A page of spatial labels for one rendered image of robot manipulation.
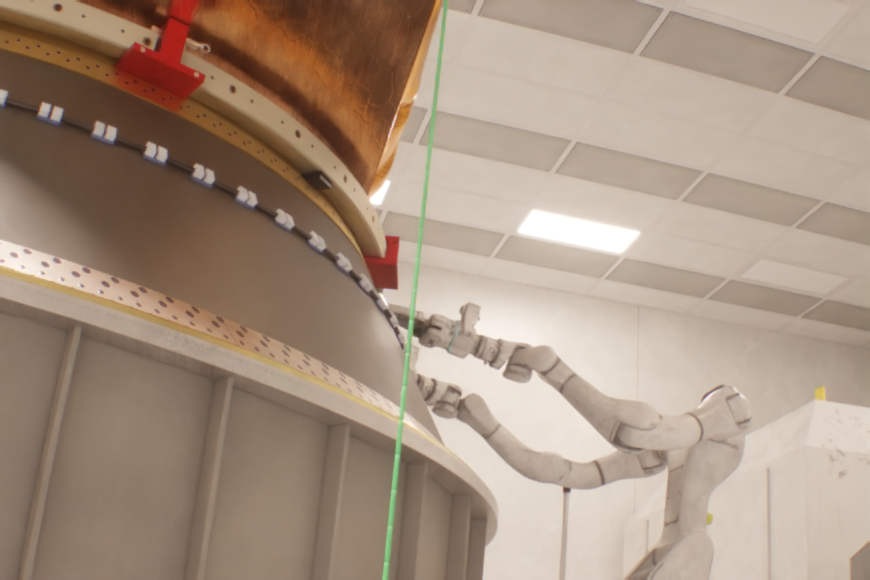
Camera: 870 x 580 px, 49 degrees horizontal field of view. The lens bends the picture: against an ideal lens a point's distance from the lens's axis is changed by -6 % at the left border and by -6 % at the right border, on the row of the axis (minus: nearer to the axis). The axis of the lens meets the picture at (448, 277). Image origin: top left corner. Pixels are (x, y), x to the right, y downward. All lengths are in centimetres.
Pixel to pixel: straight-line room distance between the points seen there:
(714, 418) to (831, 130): 602
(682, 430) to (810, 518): 506
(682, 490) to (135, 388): 171
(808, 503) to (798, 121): 291
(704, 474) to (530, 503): 749
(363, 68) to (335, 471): 67
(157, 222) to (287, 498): 40
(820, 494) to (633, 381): 389
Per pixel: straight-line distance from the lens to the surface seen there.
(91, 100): 153
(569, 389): 235
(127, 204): 136
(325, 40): 161
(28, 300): 112
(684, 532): 256
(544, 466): 277
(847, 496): 759
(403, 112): 199
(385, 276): 213
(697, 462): 263
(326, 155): 181
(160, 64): 159
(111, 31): 160
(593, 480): 282
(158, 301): 124
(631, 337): 1100
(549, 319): 1070
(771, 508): 777
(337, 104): 175
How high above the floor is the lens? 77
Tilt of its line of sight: 25 degrees up
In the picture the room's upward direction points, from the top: 5 degrees clockwise
